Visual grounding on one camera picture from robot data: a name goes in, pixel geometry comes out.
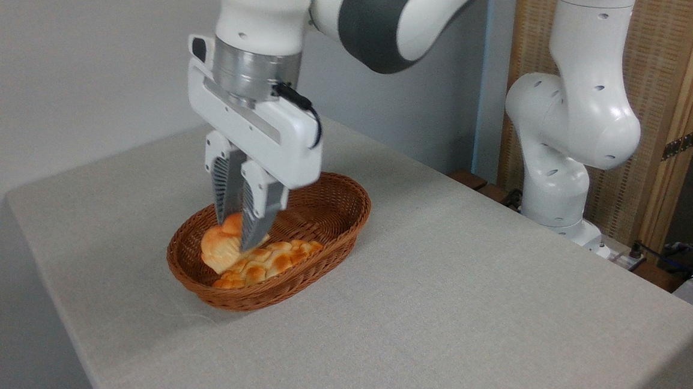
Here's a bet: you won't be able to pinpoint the black cable bundle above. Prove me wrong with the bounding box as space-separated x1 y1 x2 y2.
628 238 693 283

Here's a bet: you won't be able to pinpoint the brown wicker oval basket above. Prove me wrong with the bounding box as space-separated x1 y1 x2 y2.
163 162 375 320

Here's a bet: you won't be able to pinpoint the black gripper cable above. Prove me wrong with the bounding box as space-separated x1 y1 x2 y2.
268 81 326 151

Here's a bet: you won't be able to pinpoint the brown wooden platform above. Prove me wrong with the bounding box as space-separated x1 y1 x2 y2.
446 169 527 210

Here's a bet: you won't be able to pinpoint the black metal hinge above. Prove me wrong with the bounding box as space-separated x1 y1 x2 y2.
661 126 693 164

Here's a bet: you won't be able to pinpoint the small round bread roll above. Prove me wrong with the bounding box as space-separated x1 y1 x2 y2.
198 209 272 278

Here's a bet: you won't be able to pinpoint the long braided bread loaf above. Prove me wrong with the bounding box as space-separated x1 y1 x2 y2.
212 234 325 295

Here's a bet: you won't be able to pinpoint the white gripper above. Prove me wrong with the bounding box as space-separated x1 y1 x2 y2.
175 34 331 257

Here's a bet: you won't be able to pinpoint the grey tablecloth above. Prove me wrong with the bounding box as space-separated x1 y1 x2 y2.
0 97 693 389

